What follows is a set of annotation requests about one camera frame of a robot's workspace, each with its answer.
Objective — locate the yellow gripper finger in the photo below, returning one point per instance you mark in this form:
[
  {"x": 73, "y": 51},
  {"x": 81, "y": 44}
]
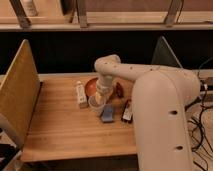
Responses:
[{"x": 99, "y": 97}]

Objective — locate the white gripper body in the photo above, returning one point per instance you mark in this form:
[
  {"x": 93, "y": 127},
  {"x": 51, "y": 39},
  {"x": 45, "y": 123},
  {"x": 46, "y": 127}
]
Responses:
[{"x": 104, "y": 84}]

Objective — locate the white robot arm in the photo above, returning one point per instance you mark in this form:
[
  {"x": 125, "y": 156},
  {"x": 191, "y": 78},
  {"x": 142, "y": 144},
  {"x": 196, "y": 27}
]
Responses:
[{"x": 159, "y": 97}]

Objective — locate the orange ceramic bowl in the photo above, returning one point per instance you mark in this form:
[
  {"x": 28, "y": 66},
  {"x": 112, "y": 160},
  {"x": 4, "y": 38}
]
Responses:
[{"x": 90, "y": 87}]

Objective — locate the dark red small object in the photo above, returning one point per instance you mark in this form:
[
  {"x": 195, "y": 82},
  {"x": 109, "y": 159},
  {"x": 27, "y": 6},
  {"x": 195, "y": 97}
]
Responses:
[{"x": 119, "y": 90}]

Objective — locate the blue sponge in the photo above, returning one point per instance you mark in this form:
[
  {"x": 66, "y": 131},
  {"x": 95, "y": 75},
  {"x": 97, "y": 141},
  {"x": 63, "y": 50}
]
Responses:
[{"x": 107, "y": 114}]

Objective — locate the small white carton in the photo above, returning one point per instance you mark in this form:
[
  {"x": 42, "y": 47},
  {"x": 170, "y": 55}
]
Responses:
[{"x": 81, "y": 96}]

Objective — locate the dark side panel right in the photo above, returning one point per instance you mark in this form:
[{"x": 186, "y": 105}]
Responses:
[{"x": 164, "y": 55}]

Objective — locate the wooden side panel left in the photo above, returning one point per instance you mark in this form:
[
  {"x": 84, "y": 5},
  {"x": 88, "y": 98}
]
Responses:
[{"x": 18, "y": 94}]

